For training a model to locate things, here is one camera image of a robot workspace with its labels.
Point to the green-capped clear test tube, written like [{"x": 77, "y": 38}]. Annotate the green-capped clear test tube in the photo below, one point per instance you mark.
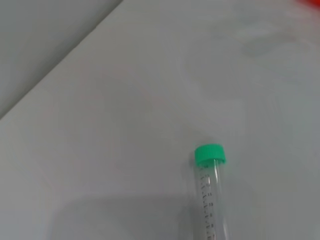
[{"x": 210, "y": 155}]

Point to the orange plastic test tube rack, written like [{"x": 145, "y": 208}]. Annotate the orange plastic test tube rack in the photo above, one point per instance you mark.
[{"x": 315, "y": 2}]

